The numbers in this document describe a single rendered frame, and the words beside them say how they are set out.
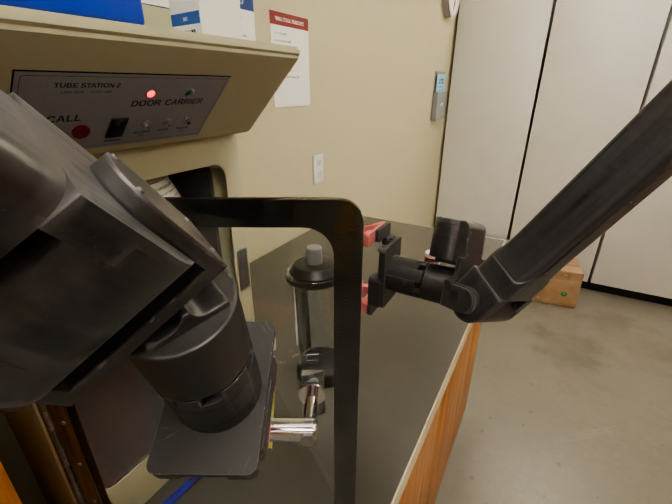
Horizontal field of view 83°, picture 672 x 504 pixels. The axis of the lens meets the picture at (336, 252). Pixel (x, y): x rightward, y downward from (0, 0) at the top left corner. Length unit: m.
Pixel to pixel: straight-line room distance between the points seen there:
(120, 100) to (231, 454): 0.29
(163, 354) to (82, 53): 0.23
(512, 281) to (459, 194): 2.91
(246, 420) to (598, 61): 3.11
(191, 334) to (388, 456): 0.53
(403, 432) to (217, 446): 0.48
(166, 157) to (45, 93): 0.18
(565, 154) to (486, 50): 0.94
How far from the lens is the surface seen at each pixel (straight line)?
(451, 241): 0.55
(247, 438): 0.27
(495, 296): 0.49
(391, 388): 0.77
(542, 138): 3.23
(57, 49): 0.33
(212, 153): 0.55
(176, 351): 0.18
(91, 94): 0.37
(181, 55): 0.38
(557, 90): 3.21
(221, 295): 0.18
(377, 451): 0.68
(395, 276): 0.57
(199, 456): 0.27
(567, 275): 3.11
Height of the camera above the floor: 1.47
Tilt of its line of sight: 24 degrees down
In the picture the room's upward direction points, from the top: straight up
